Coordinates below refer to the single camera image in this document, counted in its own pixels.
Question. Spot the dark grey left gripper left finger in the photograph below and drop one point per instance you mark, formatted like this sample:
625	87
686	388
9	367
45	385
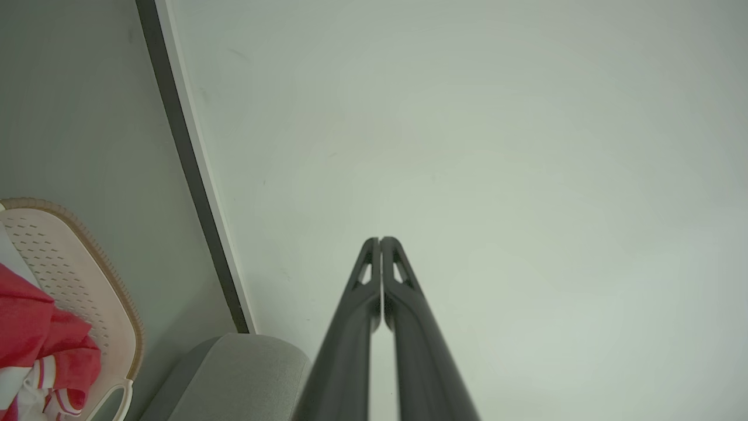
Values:
345	356

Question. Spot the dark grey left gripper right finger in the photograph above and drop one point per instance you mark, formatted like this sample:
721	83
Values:
426	362

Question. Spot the red garment with white stripes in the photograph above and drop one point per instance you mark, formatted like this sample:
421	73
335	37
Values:
73	356

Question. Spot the plain red shirt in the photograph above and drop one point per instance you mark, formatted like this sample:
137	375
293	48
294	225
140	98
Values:
23	321

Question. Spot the cream perforated laundry basket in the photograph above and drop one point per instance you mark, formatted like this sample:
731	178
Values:
70	275

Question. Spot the grey fabric sofa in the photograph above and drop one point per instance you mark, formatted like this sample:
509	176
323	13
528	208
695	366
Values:
234	380

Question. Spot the black baseboard strip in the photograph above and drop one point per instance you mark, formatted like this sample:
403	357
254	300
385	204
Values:
187	158

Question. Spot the white cloth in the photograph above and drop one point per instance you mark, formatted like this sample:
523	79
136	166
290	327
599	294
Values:
14	394

